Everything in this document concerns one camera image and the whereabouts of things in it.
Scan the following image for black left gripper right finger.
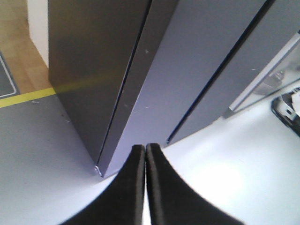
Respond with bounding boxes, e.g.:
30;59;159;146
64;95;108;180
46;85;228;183
146;143;242;225

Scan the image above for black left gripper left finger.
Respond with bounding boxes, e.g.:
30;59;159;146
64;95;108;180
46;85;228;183
62;145;145;225

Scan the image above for fridge door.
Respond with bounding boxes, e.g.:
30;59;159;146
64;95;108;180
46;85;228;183
98;0;265;177

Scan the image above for dark grey fridge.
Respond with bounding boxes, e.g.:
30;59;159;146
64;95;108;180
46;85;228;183
48;0;300;177

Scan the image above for grey cabinet beside fridge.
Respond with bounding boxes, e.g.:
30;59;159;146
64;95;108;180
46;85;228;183
222;30;300;119

